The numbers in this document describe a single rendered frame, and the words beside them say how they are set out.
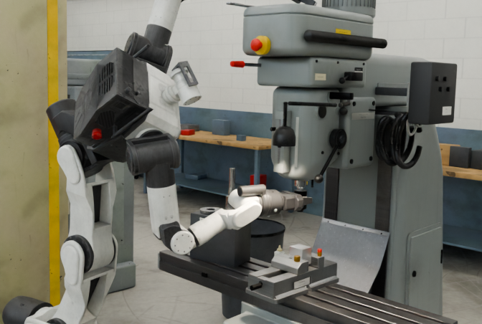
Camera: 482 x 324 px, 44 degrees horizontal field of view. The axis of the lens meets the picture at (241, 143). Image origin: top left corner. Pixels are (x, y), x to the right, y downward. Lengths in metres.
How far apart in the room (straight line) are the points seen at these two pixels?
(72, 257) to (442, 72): 1.42
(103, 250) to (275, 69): 0.89
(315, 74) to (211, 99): 6.58
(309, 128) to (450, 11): 4.61
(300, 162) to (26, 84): 1.80
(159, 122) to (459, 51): 4.83
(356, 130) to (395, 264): 0.59
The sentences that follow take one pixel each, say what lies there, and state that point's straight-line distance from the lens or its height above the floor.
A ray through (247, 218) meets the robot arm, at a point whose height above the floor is 1.20.
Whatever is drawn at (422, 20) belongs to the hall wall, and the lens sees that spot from 6.61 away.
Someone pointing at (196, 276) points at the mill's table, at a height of 0.87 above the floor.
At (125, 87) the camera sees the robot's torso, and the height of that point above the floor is 1.62.
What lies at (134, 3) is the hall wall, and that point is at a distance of 9.95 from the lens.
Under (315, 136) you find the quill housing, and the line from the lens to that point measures 2.01.
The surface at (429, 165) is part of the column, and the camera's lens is 2.55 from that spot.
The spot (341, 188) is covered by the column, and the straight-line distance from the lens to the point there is 2.49.
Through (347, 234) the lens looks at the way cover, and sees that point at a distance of 2.47.
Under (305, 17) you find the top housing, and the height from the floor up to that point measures 1.85.
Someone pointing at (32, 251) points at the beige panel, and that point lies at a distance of 3.51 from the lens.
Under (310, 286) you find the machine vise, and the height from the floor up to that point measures 0.93.
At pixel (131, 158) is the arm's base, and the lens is 1.80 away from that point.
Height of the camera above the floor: 1.66
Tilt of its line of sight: 6 degrees down
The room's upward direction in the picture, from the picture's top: 2 degrees clockwise
